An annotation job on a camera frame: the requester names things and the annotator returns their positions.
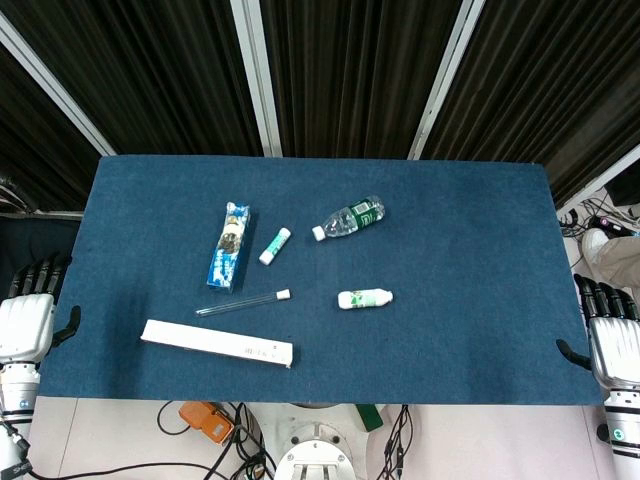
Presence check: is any clear test tube white cap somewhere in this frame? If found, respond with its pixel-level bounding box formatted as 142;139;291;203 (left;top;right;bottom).
194;288;293;318

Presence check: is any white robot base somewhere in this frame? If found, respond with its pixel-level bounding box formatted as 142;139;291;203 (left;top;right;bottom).
259;402;386;480

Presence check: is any clear plastic water bottle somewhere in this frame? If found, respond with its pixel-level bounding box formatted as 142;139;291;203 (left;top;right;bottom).
311;194;387;243

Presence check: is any blue cookie package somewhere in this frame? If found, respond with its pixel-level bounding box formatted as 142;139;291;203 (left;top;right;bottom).
206;201;253;293

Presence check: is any blue table cloth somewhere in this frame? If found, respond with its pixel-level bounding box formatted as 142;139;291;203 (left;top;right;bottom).
38;155;604;406

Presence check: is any person's beige trouser leg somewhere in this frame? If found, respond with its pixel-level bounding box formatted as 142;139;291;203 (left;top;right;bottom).
592;235;640;290

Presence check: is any orange device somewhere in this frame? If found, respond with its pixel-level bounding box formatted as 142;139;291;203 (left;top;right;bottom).
178;401;235;446

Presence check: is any small white bottle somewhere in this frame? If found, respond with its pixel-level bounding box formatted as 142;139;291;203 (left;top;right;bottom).
337;288;394;310

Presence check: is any white green glue stick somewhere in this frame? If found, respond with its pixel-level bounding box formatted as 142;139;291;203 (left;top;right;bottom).
258;227;293;266

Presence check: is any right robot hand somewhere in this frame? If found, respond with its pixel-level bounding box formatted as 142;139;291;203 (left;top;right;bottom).
555;273;640;390

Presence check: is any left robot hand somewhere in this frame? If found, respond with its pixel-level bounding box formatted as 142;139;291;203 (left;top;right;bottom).
0;254;82;365

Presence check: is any black power strip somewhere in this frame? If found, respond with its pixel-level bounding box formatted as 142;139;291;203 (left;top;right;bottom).
588;214;636;234

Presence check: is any long white box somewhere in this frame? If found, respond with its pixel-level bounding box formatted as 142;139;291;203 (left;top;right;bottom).
140;319;296;370

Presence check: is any black cable bundle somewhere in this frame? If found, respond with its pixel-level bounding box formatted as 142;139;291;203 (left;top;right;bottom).
382;404;412;480

